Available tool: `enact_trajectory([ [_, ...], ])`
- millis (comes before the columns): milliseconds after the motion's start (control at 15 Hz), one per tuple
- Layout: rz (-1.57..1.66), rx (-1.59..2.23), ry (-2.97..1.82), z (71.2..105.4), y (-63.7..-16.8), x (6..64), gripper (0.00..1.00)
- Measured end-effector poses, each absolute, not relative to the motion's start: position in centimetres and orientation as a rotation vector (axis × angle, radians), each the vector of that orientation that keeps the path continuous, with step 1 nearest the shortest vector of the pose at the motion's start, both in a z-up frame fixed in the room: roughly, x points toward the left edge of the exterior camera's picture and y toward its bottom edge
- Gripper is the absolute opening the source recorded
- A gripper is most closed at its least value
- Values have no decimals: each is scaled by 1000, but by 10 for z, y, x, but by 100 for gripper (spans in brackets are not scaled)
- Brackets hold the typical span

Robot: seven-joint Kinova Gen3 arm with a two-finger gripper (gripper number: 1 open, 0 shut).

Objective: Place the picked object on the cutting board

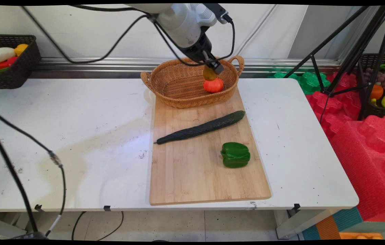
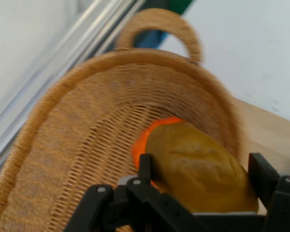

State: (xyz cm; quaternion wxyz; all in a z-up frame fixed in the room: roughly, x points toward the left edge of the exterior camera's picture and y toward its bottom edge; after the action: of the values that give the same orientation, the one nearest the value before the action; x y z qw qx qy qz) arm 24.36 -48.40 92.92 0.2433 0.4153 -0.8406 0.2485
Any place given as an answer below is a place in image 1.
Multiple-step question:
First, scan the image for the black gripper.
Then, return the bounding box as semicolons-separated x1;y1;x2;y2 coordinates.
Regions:
179;32;225;75

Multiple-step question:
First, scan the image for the brownish yellow pear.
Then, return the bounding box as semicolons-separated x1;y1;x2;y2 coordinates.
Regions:
203;65;218;81

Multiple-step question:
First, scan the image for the orange-red tomato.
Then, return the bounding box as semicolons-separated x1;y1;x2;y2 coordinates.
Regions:
203;78;224;94

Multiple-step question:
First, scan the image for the long dark green cucumber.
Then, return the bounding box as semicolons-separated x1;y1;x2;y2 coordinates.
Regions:
154;110;246;145

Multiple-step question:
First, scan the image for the green bell pepper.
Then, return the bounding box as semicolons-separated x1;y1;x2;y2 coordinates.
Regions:
220;142;251;169

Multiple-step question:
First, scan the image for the green foam piece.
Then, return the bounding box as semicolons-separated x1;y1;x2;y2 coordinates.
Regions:
269;71;331;95

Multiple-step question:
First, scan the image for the light wooden cutting board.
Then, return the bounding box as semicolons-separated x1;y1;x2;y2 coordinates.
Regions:
149;86;272;206

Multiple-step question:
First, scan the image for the red foam piece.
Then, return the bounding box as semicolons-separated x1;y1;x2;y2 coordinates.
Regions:
306;72;362;141

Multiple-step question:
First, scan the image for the black tripod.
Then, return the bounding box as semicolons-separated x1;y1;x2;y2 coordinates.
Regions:
283;5;385;121

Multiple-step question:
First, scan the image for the black woven fruit basket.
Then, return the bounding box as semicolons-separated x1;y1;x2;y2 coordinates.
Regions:
357;53;385;119

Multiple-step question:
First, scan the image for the orange fruit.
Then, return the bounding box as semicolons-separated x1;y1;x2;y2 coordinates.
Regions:
370;84;384;100

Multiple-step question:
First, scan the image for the white table leg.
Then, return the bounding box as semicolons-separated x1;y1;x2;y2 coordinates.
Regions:
274;208;333;240

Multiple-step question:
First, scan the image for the large red foam block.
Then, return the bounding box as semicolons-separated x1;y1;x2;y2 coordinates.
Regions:
330;115;385;222

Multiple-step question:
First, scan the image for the yellow bell pepper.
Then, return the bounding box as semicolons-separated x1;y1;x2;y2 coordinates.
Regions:
14;44;29;57

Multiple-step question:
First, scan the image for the black woven vegetable basket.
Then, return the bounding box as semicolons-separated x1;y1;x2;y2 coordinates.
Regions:
0;34;42;90

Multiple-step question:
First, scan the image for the teal and orange floor mat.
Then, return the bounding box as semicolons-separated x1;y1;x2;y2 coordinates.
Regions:
302;207;364;241

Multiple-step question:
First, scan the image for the red pepper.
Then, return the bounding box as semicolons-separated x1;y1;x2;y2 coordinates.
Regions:
0;56;18;71

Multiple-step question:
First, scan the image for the thick black stand pole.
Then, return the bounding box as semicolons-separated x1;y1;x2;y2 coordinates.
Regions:
0;120;48;240

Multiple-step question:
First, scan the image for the black camera cable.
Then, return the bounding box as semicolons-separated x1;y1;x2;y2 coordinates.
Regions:
152;14;236;67

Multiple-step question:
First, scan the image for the tan wicker basket with handles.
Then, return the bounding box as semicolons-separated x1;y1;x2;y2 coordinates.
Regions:
140;55;245;109

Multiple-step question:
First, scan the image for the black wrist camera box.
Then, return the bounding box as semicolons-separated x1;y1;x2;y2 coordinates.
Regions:
202;3;233;25

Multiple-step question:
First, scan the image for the aluminium wall rail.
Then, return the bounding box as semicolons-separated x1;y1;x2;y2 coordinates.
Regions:
30;57;342;74

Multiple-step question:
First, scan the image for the black cable from arm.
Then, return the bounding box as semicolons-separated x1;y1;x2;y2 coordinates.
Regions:
21;5;153;65

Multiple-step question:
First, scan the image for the thin black cable with connector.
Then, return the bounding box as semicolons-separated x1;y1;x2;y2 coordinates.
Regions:
0;103;67;237

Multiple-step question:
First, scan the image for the black floor cable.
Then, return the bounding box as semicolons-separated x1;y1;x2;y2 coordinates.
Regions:
71;211;124;241

